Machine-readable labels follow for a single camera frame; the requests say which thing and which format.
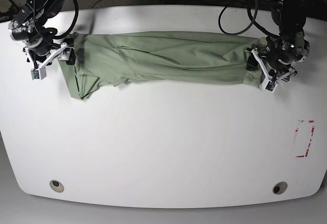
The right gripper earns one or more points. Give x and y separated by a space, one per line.
74 51

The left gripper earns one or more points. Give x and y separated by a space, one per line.
277 62

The green T-shirt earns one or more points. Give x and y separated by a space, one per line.
198 57

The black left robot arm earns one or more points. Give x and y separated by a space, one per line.
290 17

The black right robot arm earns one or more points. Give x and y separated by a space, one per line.
28 26

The black tripod legs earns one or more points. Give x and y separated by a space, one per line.
9 5

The red tape rectangle marking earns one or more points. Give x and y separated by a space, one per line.
303 138

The right table grommet hole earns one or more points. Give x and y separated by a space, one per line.
280 188

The table grommet hole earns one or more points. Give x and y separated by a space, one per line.
280 188
56 186

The left table grommet hole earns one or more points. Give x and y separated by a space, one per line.
56 186

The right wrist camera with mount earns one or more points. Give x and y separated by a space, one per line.
38 70

